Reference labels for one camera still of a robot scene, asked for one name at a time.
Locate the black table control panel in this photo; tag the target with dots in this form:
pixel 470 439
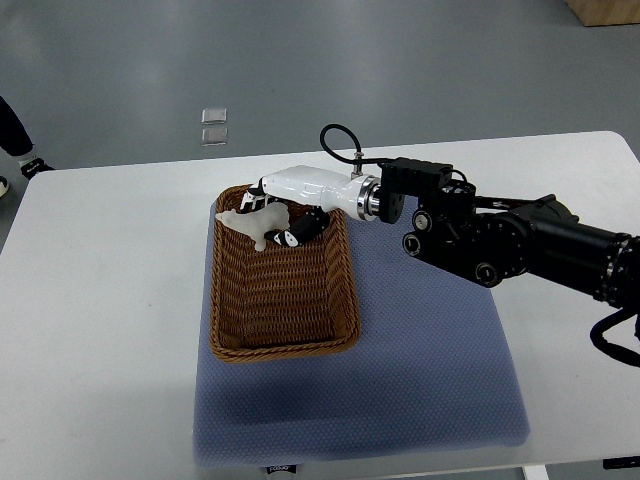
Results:
pixel 621 463

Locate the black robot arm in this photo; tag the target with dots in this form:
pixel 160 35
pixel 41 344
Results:
pixel 486 240

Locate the blue padded mat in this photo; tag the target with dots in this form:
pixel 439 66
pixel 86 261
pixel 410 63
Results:
pixel 431 371

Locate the person's dark trouser leg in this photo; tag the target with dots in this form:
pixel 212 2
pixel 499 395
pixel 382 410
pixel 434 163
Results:
pixel 15 140

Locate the black label tag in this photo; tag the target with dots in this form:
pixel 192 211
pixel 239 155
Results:
pixel 277 469

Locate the white bear figurine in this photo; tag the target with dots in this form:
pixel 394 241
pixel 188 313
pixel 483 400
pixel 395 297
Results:
pixel 256 224

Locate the black white sneaker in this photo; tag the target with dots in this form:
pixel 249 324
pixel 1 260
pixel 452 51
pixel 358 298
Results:
pixel 4 186
pixel 32 166

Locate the wooden box corner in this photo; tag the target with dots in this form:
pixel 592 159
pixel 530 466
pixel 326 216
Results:
pixel 596 13

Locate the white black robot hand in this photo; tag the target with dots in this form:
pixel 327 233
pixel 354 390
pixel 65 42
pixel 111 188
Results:
pixel 322 191

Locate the brown wicker basket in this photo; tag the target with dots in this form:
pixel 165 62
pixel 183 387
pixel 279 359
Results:
pixel 282 302

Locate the upper metal floor plate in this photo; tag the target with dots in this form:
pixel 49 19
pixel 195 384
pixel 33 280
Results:
pixel 214 115

